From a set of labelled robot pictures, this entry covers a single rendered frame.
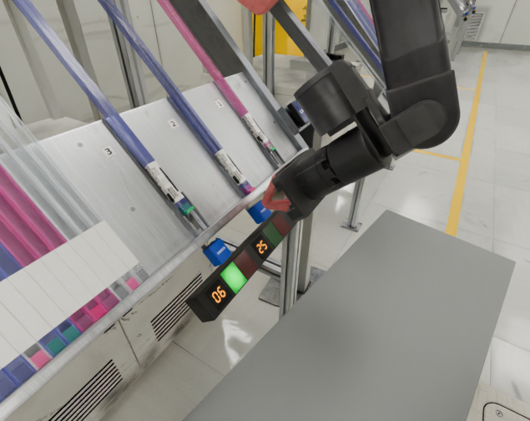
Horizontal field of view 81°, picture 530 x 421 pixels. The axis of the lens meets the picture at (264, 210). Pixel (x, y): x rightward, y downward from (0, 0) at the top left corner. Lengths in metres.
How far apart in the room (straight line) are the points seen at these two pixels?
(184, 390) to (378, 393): 0.76
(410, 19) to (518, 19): 7.63
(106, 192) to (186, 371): 0.82
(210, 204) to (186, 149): 0.09
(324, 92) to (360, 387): 0.35
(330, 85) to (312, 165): 0.09
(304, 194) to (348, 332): 0.21
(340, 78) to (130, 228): 0.29
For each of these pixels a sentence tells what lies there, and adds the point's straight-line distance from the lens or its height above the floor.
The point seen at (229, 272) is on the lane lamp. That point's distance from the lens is 0.45.
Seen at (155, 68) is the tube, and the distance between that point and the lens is 0.52.
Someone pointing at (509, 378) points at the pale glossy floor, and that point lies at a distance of 1.34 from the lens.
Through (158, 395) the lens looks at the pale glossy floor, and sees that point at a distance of 1.12.
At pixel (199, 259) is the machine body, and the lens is 1.02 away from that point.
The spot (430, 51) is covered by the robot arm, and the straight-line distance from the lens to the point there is 0.34.
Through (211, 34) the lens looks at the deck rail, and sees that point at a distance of 0.70.
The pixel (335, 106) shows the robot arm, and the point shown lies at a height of 0.89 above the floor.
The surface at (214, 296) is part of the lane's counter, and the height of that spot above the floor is 0.66.
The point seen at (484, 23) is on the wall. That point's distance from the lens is 7.96.
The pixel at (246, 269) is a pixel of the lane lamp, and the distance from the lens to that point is 0.47.
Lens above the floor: 0.99
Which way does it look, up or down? 36 degrees down
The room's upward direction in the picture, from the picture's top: straight up
